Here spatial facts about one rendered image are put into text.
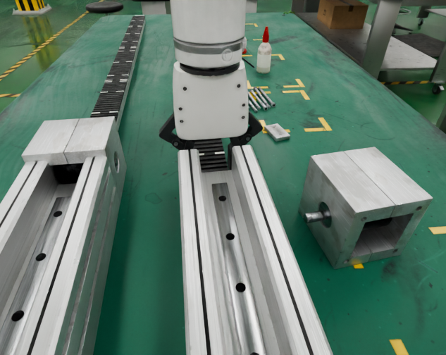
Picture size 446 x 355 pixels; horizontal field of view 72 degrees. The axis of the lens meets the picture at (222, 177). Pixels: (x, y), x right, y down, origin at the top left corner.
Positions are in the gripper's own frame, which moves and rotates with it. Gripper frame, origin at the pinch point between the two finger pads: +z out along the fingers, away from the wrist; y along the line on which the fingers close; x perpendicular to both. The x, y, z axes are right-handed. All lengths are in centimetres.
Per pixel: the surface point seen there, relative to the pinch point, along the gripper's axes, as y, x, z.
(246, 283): -0.6, 23.2, -2.8
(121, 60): 19, -49, -1
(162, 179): 8.1, -0.2, 2.9
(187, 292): 4.7, 25.1, -5.6
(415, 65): -191, -194, 59
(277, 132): -13.8, -10.6, 2.1
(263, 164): -8.9, -2.0, 2.9
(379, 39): -148, -189, 36
